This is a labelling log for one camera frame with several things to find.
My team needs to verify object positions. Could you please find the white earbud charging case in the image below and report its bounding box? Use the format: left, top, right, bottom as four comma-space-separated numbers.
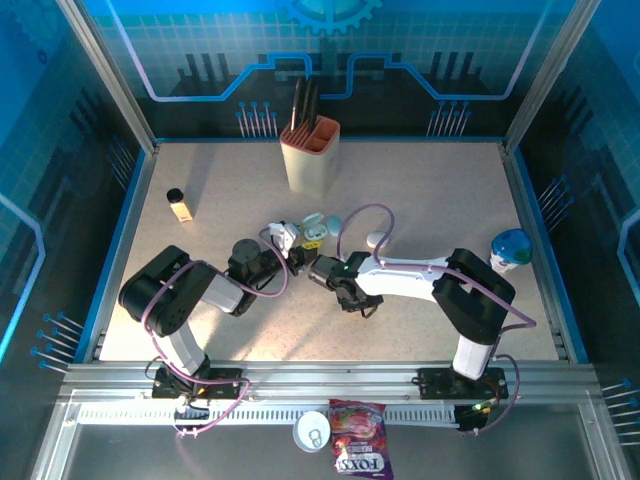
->
301, 213, 329, 240

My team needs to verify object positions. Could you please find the beige knife block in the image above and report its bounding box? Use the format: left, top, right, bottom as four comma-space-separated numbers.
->
279, 116, 342, 201

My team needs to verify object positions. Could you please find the glass spice jar black lid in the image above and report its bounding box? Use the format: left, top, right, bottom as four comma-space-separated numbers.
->
166, 187, 194, 224

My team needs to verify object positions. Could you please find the white pull-tab can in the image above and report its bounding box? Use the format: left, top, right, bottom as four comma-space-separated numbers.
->
292, 409, 331, 454

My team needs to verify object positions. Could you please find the red Foxs candy bag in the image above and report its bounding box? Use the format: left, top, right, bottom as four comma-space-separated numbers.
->
327, 398, 396, 480

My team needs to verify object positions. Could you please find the white cup with blue lid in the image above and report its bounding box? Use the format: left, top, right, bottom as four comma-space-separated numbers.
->
488, 228, 533, 275

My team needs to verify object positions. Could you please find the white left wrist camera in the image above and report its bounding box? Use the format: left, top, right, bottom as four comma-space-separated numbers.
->
268, 221, 303, 259

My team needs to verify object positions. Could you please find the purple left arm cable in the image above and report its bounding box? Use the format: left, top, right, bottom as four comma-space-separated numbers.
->
142, 227, 292, 441

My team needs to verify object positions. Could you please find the aluminium front rail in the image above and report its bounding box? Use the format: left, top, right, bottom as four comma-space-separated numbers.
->
59, 359, 601, 401

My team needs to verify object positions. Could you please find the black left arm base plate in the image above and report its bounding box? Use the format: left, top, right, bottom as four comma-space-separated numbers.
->
151, 366, 244, 401

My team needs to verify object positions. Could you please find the white slotted cable duct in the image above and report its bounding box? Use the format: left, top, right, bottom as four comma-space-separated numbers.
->
77, 403, 459, 426

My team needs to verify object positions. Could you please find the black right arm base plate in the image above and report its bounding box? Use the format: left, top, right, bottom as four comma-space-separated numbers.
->
417, 367, 510, 401

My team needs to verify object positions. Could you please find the aluminium frame post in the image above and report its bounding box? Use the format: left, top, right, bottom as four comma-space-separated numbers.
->
54, 0, 159, 154
502, 0, 601, 154

